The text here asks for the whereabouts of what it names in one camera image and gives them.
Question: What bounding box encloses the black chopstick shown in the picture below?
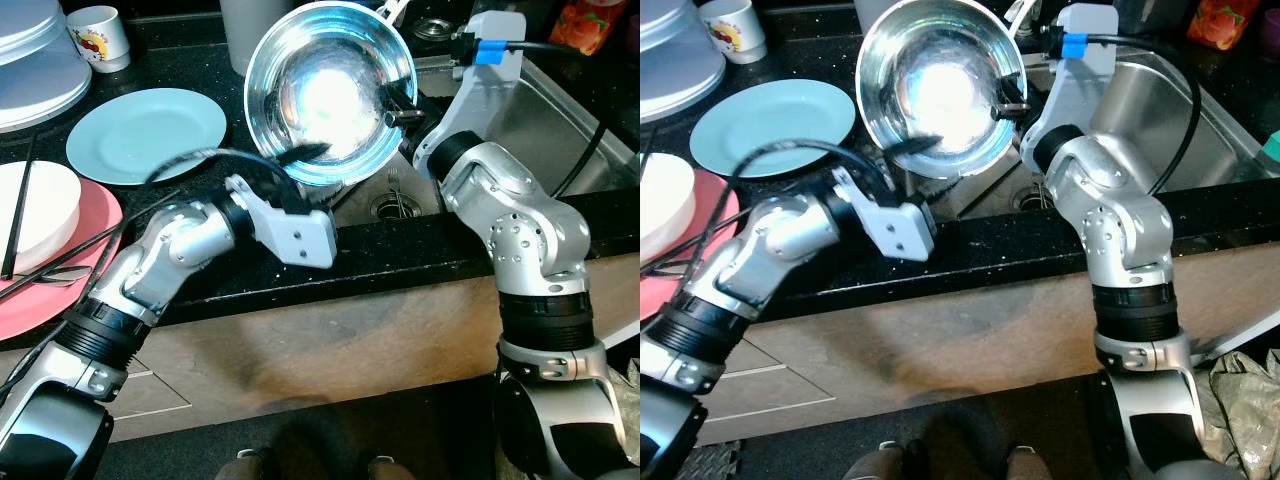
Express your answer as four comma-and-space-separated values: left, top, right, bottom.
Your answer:
640, 195, 761, 271
0, 188, 183, 301
2, 133, 41, 281

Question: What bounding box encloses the white printed mug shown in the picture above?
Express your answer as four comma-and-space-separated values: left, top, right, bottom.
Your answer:
67, 5, 132, 74
697, 0, 769, 65

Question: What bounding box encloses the white bowl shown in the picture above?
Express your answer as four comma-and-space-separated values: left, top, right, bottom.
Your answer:
640, 152, 698, 263
0, 160, 82, 273

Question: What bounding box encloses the beige cabinet door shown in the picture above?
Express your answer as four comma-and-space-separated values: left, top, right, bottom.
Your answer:
1175, 235, 1280, 351
590, 250, 641, 331
130, 255, 501, 441
745, 245, 1096, 441

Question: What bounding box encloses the steel fork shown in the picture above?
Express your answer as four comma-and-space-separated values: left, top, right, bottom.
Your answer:
0, 263, 96, 293

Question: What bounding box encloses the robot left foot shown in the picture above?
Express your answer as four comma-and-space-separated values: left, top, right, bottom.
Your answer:
218, 450, 266, 480
845, 443, 906, 480

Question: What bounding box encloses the stainless steel bowl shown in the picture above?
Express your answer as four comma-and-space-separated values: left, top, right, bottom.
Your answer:
856, 0, 1028, 181
244, 0, 419, 188

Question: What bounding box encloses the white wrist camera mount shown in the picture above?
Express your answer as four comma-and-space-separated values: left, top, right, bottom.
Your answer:
1020, 3, 1121, 176
413, 10, 528, 183
225, 175, 338, 269
832, 165, 938, 263

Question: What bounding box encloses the light blue plate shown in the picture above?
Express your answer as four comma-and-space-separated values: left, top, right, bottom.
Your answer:
65, 88, 229, 186
689, 78, 859, 179

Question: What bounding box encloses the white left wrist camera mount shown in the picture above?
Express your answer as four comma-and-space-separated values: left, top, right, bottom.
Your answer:
832, 165, 938, 263
225, 175, 338, 269

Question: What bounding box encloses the black foam floor mat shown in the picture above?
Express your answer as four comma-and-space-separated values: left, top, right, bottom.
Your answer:
688, 440, 746, 480

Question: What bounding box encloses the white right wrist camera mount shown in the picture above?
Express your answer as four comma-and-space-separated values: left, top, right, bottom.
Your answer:
1020, 3, 1121, 176
413, 10, 528, 183

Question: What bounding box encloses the stainless steel sink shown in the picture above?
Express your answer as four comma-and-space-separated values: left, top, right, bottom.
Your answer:
945, 50, 1280, 216
330, 55, 641, 226

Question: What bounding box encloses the grey drawer front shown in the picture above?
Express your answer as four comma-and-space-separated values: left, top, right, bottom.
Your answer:
740, 335, 801, 386
105, 375, 193, 419
700, 372, 836, 421

